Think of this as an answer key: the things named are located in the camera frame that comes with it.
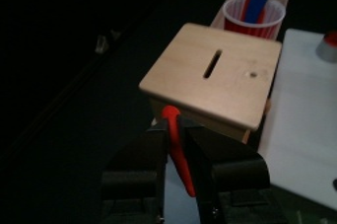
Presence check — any red plastic cup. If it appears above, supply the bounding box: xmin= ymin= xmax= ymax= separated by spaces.
xmin=222 ymin=0 xmax=287 ymax=40

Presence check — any white plastic cutting board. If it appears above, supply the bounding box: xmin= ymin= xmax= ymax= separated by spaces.
xmin=256 ymin=28 xmax=337 ymax=211

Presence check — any wooden box with slot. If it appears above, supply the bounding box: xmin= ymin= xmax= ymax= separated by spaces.
xmin=138 ymin=22 xmax=283 ymax=144

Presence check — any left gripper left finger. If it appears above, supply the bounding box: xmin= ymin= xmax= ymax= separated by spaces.
xmin=100 ymin=118 xmax=171 ymax=224

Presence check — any red play dough strip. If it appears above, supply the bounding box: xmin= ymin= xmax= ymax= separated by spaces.
xmin=160 ymin=104 xmax=198 ymax=198

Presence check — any round metal cutter red handle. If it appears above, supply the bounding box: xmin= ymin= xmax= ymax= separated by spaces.
xmin=315 ymin=30 xmax=337 ymax=64

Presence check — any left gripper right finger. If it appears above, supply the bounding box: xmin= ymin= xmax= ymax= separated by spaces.
xmin=176 ymin=114 xmax=283 ymax=224

